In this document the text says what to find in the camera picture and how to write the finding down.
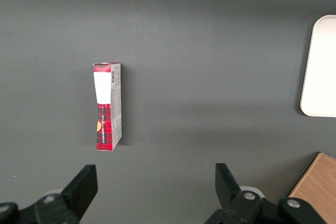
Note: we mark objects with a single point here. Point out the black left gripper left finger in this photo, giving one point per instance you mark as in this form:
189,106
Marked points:
76,192

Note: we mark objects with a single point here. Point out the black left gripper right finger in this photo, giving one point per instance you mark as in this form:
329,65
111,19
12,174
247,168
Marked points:
231,197

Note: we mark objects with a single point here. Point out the white rectangular tray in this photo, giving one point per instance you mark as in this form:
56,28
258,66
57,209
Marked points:
321,72

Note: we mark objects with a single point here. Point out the red plaid cardboard box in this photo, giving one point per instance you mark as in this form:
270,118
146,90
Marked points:
105,119

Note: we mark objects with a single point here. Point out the wooden two-drawer cabinet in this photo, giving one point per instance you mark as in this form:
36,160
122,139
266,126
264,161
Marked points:
317,184

